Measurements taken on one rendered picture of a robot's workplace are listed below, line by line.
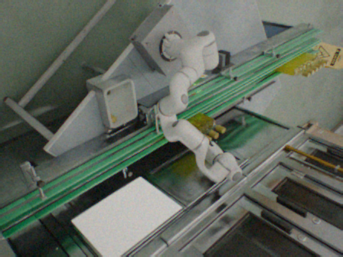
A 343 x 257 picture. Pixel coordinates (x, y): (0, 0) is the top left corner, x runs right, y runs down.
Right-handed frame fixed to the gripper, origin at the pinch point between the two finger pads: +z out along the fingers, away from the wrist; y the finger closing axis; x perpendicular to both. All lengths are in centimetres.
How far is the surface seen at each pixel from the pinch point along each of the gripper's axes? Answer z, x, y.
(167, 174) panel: 3.3, 19.4, -13.1
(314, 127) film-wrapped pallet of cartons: 200, -363, -227
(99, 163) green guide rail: 10, 51, 3
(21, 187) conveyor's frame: 11, 86, 5
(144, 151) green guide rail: 16.0, 25.7, -3.8
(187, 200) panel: -18.6, 20.4, -12.6
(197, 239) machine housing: -36.5, 25.8, -17.5
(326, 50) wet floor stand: 161, -299, -61
